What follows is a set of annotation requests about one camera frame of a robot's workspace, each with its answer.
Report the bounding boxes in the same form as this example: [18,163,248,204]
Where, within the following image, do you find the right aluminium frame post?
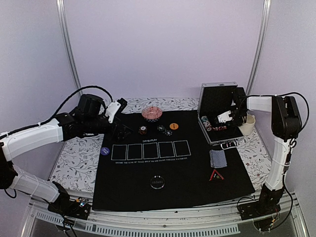
[245,0,272,95]

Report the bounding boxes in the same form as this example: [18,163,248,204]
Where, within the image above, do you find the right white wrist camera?
[217,111,234,123]

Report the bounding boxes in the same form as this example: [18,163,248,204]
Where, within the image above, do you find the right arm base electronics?
[237,197,281,233]

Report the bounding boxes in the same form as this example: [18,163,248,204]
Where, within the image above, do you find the aluminium frame post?
[56,0,81,89]
[245,0,272,95]

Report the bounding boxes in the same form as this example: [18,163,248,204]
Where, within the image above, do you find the left black cable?
[0,85,114,141]

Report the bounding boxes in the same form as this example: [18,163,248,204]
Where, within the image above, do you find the cream ceramic mug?
[239,115,256,136]

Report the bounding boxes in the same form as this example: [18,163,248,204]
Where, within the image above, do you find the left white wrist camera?
[105,98,127,123]

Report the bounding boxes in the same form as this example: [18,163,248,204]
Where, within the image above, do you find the front aluminium rail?
[21,192,312,237]

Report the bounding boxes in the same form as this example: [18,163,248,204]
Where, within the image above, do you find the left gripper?
[84,113,134,143]

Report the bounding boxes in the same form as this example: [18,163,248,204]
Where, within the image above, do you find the aluminium poker chip case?
[197,82,244,150]

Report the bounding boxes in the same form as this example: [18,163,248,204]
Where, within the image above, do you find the clear dealer button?
[150,175,165,190]

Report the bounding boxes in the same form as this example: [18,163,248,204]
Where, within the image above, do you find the red black triangle card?
[209,169,225,181]

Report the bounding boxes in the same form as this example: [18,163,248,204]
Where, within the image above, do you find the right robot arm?
[236,92,304,219]

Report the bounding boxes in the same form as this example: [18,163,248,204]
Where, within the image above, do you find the left aluminium frame post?
[56,0,81,89]

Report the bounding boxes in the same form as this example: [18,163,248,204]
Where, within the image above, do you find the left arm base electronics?
[47,191,91,220]

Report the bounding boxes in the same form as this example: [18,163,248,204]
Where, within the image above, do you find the red poker chip stack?
[138,126,147,135]

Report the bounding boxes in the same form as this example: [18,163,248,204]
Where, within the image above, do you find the black poker mat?
[92,111,255,211]

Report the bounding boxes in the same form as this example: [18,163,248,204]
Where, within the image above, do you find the left poker chip row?
[200,116,213,131]

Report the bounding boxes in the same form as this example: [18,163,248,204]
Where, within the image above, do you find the patterned small bowl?
[141,106,162,122]

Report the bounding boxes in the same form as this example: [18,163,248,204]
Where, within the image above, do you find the blue playing card deck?
[209,150,227,168]

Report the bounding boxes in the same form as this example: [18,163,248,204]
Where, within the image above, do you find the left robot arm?
[0,94,132,214]

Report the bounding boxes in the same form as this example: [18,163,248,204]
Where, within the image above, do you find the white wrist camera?
[105,98,127,123]
[217,111,234,123]

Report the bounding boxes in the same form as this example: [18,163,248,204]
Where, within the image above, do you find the purple small blind button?
[100,147,111,156]

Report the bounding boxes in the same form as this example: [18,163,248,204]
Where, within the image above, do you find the black 100 poker chip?
[157,125,165,132]

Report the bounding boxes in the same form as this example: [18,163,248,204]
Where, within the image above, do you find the black poker chip stack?
[165,130,172,136]

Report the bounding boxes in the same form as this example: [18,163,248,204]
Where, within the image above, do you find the orange big blind button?
[169,123,179,130]

